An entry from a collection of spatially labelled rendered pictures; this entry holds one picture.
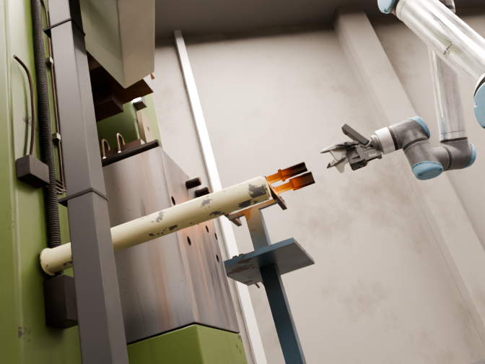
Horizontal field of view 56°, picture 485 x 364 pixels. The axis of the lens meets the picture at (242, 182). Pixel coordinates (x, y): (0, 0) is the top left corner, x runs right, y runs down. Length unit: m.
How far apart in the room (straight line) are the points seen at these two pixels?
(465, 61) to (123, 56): 0.93
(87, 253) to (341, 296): 3.34
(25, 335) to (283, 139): 3.68
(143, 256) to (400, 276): 3.22
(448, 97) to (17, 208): 1.36
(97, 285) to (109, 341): 0.07
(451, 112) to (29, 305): 1.39
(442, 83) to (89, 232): 1.36
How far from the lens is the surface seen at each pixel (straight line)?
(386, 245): 4.15
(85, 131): 0.70
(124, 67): 0.94
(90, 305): 0.61
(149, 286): 1.07
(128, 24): 0.87
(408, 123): 1.68
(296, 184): 1.80
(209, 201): 0.80
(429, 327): 4.10
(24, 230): 0.94
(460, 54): 1.45
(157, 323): 1.05
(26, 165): 0.97
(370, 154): 1.66
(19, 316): 0.87
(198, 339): 1.01
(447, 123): 1.72
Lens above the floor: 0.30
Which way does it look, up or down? 25 degrees up
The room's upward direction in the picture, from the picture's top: 16 degrees counter-clockwise
